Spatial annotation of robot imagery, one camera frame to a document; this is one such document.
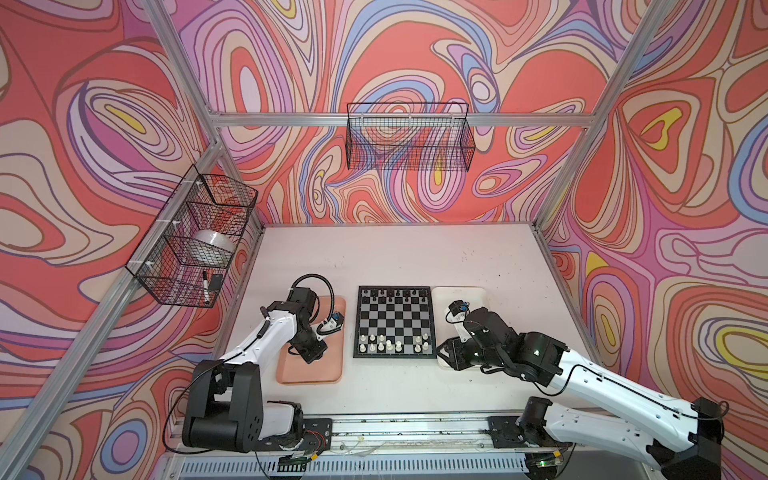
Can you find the black white chess board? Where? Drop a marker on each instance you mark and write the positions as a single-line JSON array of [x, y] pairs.
[[394, 322]]

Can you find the pink plastic tray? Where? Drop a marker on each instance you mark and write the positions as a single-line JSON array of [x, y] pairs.
[[293, 370]]

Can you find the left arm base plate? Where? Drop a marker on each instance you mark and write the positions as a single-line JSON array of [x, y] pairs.
[[314, 436]]

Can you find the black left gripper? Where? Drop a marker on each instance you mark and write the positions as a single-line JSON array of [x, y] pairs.
[[316, 350]]

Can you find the black wire basket left wall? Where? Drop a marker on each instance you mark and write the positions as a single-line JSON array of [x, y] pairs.
[[185, 258]]

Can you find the white plastic tray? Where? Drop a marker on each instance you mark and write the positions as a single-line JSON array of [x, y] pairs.
[[446, 326]]

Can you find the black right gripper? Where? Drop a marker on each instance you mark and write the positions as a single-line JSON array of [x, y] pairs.
[[454, 348]]

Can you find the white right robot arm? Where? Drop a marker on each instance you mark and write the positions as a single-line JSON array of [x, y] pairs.
[[580, 402]]

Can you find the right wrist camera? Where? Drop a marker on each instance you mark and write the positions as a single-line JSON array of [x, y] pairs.
[[458, 307]]

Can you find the black marker in basket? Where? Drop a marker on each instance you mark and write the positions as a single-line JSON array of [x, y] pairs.
[[205, 289]]

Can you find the white roll in basket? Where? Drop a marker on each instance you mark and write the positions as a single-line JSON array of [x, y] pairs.
[[211, 248]]

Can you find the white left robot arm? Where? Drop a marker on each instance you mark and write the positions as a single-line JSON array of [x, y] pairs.
[[226, 409]]

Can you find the black wire basket wall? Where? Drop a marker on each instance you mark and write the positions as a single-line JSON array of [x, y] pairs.
[[409, 136], [185, 258]]

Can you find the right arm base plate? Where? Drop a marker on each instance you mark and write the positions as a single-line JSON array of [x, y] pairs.
[[516, 432]]

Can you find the black wire basket back wall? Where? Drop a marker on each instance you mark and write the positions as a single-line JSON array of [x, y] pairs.
[[409, 136]]

